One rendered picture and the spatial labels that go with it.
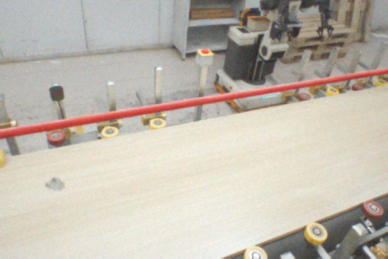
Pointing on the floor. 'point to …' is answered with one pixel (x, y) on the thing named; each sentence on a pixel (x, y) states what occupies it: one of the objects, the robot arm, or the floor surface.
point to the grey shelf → (210, 0)
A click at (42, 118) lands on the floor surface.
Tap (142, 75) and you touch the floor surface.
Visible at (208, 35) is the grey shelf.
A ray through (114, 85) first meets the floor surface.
